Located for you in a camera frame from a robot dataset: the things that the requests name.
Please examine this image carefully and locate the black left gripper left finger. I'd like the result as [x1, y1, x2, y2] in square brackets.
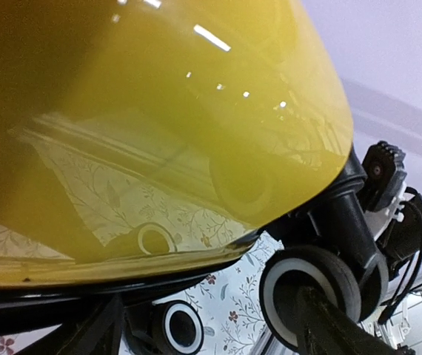
[19, 296, 124, 355]

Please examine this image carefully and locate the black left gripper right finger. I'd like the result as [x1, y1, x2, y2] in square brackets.
[295, 287, 415, 355]

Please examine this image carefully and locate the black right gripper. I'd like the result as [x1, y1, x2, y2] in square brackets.
[359, 141, 422, 262]

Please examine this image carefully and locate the yellow Pikachu suitcase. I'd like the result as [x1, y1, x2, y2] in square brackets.
[0, 1, 388, 354]

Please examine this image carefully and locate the floral table mat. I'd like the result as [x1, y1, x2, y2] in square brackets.
[0, 233, 286, 355]

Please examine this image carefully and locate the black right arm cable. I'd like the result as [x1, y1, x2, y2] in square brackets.
[378, 189, 422, 326]

